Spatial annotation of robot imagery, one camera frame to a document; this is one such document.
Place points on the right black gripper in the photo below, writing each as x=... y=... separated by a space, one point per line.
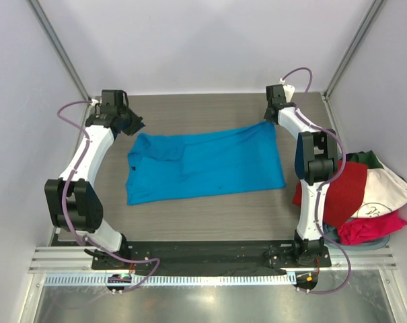
x=270 y=114

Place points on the perforated metal rail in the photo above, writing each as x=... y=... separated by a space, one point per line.
x=121 y=280

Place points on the white t shirt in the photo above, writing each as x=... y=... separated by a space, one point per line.
x=385 y=192

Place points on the dark green t shirt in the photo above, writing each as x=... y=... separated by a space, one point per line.
x=367 y=158

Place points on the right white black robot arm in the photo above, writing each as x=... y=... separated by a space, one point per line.
x=316 y=162

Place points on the aluminium frame post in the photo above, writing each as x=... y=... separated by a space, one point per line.
x=57 y=46
x=364 y=27

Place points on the blue t shirt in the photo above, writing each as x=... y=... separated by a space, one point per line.
x=189 y=166

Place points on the left aluminium frame post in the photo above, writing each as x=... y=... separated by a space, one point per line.
x=57 y=46

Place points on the red t shirt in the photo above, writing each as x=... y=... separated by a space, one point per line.
x=345 y=195

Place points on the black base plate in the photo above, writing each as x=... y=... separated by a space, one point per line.
x=224 y=258

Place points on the pink t shirt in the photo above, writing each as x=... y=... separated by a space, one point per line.
x=363 y=230

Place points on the right aluminium frame post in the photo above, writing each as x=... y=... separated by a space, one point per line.
x=364 y=27

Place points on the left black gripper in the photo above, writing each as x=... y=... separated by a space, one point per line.
x=131 y=120

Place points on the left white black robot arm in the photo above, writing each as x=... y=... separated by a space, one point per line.
x=71 y=198

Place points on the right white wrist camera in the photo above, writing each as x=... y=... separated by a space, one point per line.
x=289 y=89

